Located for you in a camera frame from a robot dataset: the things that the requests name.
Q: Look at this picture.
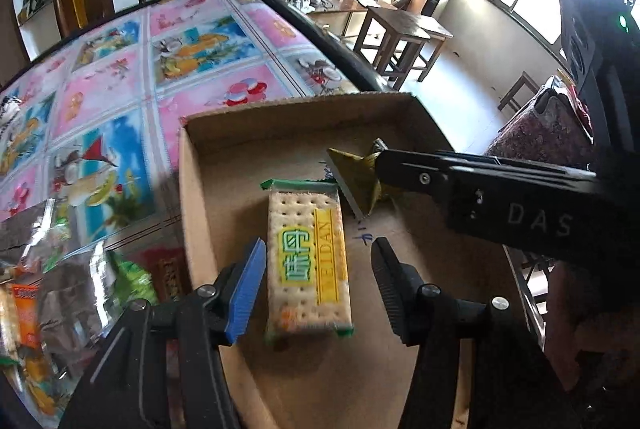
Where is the olive green snack packet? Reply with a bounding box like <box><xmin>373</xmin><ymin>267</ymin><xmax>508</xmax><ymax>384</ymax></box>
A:
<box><xmin>326</xmin><ymin>138</ymin><xmax>388</xmax><ymax>217</ymax></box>

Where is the small wooden stool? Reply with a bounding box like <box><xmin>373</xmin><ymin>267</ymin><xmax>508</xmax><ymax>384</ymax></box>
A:
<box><xmin>497</xmin><ymin>72</ymin><xmax>541</xmax><ymax>112</ymax></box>

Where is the pile of snack packets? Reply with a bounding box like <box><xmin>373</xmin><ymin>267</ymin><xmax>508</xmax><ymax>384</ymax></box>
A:
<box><xmin>0</xmin><ymin>198</ymin><xmax>193</xmax><ymax>417</ymax></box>

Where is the person's right forearm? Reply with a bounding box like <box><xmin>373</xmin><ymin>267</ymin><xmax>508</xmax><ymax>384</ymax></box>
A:
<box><xmin>545</xmin><ymin>259</ymin><xmax>640</xmax><ymax>392</ymax></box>

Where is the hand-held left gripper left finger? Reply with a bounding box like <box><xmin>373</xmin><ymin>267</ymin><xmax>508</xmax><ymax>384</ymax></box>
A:
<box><xmin>59</xmin><ymin>237</ymin><xmax>267</xmax><ymax>429</ymax></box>

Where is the cardboard box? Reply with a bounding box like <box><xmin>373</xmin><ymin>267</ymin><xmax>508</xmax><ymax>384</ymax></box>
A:
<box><xmin>178</xmin><ymin>92</ymin><xmax>546</xmax><ymax>429</ymax></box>

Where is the yellow green cracker packet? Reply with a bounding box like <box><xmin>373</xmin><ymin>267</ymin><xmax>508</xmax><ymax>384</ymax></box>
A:
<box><xmin>260</xmin><ymin>178</ymin><xmax>355</xmax><ymax>346</ymax></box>

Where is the floral covered bench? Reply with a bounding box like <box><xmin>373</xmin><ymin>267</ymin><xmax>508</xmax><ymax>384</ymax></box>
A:
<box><xmin>482</xmin><ymin>76</ymin><xmax>596</xmax><ymax>170</ymax></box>

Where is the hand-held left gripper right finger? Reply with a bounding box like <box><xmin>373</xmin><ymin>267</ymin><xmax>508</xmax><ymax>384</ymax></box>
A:
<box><xmin>371</xmin><ymin>237</ymin><xmax>583</xmax><ymax>429</ymax></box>

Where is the printed floral tablecloth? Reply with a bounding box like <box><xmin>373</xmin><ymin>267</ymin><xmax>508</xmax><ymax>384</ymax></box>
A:
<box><xmin>0</xmin><ymin>0</ymin><xmax>361</xmax><ymax>429</ymax></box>

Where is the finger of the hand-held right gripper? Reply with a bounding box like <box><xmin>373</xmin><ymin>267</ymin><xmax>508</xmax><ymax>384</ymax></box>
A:
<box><xmin>374</xmin><ymin>148</ymin><xmax>452</xmax><ymax>211</ymax></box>

